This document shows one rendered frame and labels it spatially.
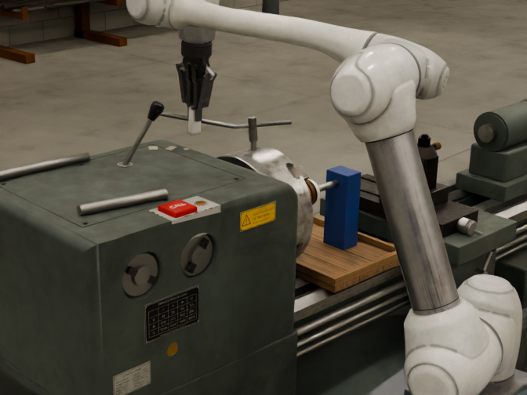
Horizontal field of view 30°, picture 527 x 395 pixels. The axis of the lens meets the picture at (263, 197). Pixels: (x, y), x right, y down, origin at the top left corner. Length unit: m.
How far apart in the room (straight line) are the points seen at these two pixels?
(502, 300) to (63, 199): 0.97
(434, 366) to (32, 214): 0.87
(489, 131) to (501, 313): 1.22
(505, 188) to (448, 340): 1.37
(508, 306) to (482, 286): 0.07
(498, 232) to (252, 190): 1.00
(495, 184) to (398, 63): 1.44
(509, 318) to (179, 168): 0.82
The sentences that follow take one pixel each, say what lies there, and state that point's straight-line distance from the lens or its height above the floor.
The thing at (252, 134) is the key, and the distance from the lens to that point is 2.50.
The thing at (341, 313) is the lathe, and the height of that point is 0.78.
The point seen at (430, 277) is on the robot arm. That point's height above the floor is 1.16.
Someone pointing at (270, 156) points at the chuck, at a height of 1.23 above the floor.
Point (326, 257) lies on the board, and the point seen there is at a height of 0.88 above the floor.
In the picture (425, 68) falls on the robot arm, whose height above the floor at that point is 1.55.
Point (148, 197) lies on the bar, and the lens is 2.09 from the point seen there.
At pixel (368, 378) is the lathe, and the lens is 2.88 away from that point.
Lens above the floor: 2.00
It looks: 20 degrees down
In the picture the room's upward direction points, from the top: 1 degrees clockwise
